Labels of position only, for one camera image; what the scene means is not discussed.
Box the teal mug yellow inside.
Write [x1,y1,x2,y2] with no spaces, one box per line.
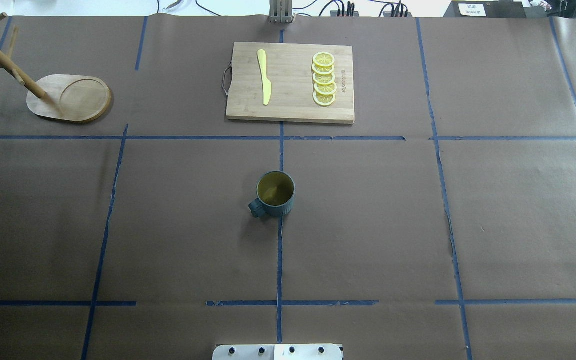
[248,171,297,218]

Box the wooden cup rack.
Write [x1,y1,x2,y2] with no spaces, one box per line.
[0,13,113,124]

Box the lemon slice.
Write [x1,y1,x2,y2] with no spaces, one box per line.
[312,91,336,107]
[311,63,335,76]
[311,51,336,68]
[312,73,336,85]
[313,82,338,96]

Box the yellow plastic knife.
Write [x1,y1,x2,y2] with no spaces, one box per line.
[257,48,272,106]

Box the wooden cutting board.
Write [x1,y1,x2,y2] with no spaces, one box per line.
[225,42,355,125]

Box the white pillar with base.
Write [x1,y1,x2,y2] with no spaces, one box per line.
[212,342,345,360]

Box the orange black adapter far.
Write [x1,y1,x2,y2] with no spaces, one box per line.
[330,1,360,18]

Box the orange black adapter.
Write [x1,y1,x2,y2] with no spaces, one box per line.
[379,1,410,18]
[330,1,360,18]

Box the orange black adapter near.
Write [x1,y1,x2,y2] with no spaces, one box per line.
[379,1,410,18]

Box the black box white label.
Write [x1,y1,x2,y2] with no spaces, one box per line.
[443,0,527,19]

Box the aluminium frame post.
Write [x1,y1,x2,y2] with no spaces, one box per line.
[269,0,295,24]

